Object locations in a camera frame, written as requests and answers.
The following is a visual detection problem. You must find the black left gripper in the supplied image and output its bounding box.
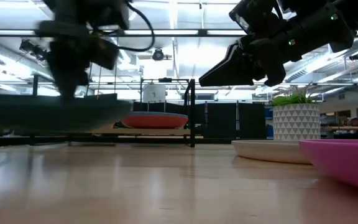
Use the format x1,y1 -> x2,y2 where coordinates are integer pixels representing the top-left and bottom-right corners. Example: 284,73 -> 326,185
37,21 -> 119,97

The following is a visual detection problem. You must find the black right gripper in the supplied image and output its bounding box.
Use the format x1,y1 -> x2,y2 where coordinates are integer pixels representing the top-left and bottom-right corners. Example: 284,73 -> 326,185
199,27 -> 304,88

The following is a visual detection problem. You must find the dark teal bowl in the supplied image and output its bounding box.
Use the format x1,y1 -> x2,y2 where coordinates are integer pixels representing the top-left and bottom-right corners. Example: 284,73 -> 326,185
0,93 -> 133,132

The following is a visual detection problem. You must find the light blue plate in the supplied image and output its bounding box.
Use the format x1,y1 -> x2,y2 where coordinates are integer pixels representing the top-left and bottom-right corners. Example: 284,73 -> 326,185
128,111 -> 189,118

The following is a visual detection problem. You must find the orange plate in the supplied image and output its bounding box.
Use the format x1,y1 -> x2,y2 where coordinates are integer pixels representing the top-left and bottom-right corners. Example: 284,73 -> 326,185
120,114 -> 189,129

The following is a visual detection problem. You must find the pink plate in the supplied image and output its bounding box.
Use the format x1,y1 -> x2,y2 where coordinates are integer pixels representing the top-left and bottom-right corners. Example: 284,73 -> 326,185
298,139 -> 358,192

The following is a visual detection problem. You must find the black ceiling spotlight cluster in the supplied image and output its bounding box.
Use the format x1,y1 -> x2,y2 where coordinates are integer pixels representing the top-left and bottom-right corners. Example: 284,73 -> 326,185
19,39 -> 48,62

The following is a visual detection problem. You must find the black dish rack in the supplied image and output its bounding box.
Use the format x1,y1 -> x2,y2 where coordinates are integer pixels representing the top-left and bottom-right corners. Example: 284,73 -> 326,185
26,74 -> 196,149

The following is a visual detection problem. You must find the succulent in white patterned pot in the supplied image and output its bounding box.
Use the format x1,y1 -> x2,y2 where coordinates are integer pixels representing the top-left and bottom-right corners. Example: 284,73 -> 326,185
270,83 -> 321,141

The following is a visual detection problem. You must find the round black ceiling fixture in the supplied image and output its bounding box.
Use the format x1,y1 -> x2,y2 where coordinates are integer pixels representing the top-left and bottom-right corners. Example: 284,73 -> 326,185
152,47 -> 165,62

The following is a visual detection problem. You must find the white cylindrical tank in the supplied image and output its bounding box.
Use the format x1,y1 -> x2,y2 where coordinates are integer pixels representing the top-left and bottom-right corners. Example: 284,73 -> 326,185
142,83 -> 167,103

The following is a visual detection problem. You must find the cream plate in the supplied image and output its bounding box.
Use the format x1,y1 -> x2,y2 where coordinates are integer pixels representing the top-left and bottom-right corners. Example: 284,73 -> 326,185
231,139 -> 312,165

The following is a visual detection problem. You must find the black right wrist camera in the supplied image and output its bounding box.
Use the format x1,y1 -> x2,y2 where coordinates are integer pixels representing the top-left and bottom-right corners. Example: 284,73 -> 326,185
228,0 -> 281,35

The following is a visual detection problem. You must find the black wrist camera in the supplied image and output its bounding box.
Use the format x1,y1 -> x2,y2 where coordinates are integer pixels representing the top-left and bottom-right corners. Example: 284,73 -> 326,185
87,0 -> 130,31
228,0 -> 281,35

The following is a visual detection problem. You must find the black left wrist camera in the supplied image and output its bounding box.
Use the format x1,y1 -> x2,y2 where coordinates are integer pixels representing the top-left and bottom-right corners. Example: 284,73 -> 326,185
87,0 -> 130,31

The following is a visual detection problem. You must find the black metal table frame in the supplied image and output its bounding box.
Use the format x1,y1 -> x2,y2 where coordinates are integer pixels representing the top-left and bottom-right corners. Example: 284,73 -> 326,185
0,133 -> 267,147

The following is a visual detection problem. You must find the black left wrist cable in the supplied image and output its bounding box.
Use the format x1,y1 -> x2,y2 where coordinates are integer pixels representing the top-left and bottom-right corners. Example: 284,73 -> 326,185
116,0 -> 155,53

